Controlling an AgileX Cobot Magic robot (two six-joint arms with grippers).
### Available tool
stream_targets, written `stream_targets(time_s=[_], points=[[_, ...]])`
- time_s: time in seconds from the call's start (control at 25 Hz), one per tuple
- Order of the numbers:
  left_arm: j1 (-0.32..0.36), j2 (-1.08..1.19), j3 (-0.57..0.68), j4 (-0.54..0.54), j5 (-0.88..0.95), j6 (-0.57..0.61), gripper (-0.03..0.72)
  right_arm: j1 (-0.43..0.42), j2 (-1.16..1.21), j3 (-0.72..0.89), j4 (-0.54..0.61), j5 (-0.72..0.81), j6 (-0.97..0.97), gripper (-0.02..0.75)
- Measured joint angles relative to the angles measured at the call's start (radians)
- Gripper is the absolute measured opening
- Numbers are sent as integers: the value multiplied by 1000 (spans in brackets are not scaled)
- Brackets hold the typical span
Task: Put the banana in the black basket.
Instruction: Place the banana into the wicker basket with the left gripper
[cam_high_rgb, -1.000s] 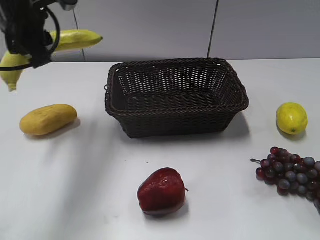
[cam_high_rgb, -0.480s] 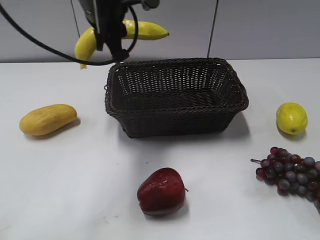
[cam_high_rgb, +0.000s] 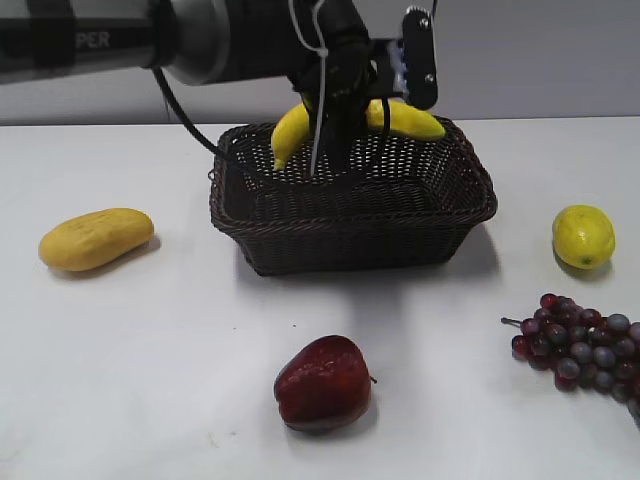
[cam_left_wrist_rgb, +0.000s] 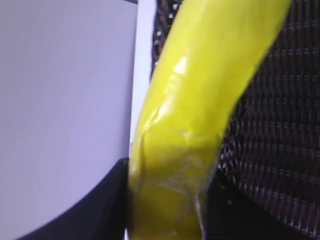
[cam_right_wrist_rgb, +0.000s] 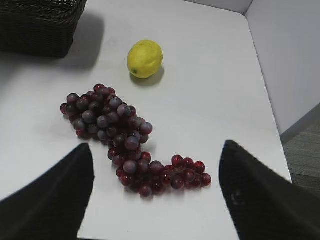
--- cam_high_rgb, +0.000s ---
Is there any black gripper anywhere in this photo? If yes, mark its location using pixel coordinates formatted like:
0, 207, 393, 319
289, 1, 403, 168

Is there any yellow banana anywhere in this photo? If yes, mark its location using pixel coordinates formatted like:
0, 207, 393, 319
271, 99, 446, 171

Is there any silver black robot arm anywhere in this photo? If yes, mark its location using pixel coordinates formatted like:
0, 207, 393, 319
1, 1, 401, 155

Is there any dark wicker basket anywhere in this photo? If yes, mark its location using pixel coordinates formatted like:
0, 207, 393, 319
209, 121, 498, 276

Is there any yellow lemon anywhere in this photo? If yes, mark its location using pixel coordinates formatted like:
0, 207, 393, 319
552, 204, 616, 270

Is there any red apple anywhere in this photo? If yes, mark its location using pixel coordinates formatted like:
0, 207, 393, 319
273, 335, 373, 434

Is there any orange yellow mango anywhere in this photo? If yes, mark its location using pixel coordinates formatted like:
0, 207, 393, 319
38, 208, 155, 272

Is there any purple grape bunch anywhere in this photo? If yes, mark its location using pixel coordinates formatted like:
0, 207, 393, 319
500, 293, 639, 424

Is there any black cable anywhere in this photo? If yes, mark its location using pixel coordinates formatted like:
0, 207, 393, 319
152, 64, 225, 157

